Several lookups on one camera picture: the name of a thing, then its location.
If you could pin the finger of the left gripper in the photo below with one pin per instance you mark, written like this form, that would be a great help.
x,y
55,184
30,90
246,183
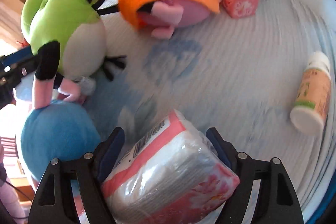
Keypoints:
x,y
16,57

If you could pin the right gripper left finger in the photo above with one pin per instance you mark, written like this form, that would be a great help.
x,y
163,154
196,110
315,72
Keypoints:
x,y
54,200

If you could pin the pink white tissue pack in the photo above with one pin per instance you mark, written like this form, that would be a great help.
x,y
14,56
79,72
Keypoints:
x,y
171,175

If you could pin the white pill bottle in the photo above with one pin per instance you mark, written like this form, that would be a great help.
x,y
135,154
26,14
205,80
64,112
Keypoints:
x,y
311,105

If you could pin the pink pig plush blue body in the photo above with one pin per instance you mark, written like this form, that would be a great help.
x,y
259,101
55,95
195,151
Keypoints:
x,y
62,130

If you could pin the blue plastic storage crate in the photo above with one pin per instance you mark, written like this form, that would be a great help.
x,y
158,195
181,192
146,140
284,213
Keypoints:
x,y
325,207

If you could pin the green bird plush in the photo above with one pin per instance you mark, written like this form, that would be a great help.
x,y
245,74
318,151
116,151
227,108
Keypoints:
x,y
68,37

